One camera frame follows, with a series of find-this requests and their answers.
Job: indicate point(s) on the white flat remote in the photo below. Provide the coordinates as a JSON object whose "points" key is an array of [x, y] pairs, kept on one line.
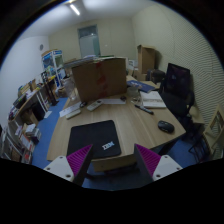
{"points": [[72, 114]]}

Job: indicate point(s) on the white paper sheet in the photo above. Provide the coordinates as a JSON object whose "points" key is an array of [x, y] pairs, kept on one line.
{"points": [[113, 101]]}

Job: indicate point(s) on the white remote control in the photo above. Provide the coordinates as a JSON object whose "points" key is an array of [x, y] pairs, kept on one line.
{"points": [[95, 105]]}

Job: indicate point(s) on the white door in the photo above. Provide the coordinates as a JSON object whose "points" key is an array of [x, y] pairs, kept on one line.
{"points": [[89, 41]]}

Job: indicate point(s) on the tall cardboard box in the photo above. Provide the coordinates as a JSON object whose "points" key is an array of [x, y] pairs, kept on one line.
{"points": [[146, 58]]}

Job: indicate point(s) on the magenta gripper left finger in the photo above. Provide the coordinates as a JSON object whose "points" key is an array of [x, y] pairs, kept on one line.
{"points": [[79, 162]]}

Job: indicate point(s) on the wooden chair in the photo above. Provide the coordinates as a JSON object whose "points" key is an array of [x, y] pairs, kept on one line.
{"points": [[214, 134]]}

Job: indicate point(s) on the white open notebook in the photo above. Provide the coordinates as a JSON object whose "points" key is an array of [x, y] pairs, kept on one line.
{"points": [[152, 100]]}

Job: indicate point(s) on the black computer mouse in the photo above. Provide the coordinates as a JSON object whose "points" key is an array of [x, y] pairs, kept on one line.
{"points": [[165, 126]]}

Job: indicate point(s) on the black IBM mouse pad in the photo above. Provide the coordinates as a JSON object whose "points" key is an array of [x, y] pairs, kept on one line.
{"points": [[102, 136]]}

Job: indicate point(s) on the blue white display cabinet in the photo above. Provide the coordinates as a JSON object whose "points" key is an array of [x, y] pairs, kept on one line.
{"points": [[53, 63]]}

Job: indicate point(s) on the black office chair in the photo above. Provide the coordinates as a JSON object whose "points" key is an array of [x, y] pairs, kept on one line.
{"points": [[176, 93]]}

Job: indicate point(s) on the large brown cardboard box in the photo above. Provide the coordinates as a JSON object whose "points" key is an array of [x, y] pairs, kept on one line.
{"points": [[100, 79]]}

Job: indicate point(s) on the ceiling fluorescent lamp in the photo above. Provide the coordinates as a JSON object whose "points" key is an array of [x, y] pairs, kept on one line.
{"points": [[74, 9]]}

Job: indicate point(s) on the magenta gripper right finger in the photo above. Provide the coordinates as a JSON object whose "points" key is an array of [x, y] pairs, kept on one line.
{"points": [[147, 161]]}

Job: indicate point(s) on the cluttered wooden shelf desk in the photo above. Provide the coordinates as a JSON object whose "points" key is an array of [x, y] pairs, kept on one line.
{"points": [[32, 107]]}

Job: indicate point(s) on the black marker pen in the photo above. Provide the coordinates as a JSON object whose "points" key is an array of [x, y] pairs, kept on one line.
{"points": [[144, 109]]}

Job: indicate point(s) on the blue folder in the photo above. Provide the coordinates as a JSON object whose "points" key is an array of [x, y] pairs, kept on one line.
{"points": [[141, 86]]}

